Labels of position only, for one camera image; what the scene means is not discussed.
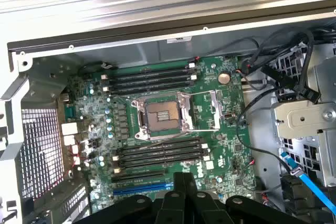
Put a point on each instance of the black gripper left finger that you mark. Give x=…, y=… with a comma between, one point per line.
x=170, y=208

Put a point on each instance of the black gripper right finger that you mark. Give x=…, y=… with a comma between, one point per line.
x=204, y=208

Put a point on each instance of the black RAM slot white latches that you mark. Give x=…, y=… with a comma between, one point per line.
x=152, y=70
x=160, y=152
x=152, y=82
x=160, y=164

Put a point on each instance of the blue expansion slot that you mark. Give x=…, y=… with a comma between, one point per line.
x=139, y=189

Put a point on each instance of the black expansion slot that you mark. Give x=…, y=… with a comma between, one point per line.
x=136, y=176

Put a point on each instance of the green motherboard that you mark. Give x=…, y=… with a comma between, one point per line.
x=231, y=142

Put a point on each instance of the silver CPU socket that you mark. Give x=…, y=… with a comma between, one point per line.
x=160, y=115

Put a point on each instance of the silver socket cover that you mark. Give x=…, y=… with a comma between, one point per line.
x=216, y=108

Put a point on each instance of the silver metal disk bay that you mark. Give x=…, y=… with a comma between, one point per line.
x=302, y=119

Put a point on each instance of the round coin battery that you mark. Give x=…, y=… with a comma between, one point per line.
x=224, y=78

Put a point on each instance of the grey metal PC case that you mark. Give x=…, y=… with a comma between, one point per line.
x=15, y=108

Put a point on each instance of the black plastic bracket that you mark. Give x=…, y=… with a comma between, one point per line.
x=291, y=192

